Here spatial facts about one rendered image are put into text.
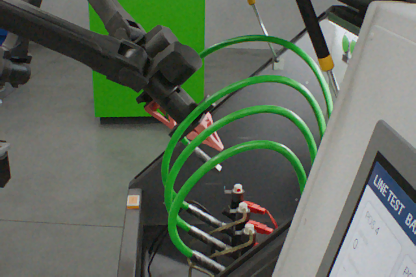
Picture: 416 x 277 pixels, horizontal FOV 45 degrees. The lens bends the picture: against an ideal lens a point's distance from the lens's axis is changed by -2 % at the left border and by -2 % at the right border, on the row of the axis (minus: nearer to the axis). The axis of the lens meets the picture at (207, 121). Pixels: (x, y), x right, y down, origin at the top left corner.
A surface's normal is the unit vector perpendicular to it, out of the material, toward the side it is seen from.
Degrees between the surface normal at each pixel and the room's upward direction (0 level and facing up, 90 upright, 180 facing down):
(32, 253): 0
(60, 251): 0
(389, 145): 76
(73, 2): 90
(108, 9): 62
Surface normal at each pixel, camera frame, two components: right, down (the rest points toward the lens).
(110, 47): 0.46, -0.66
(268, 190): 0.07, 0.35
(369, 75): -0.96, -0.21
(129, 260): 0.01, -0.94
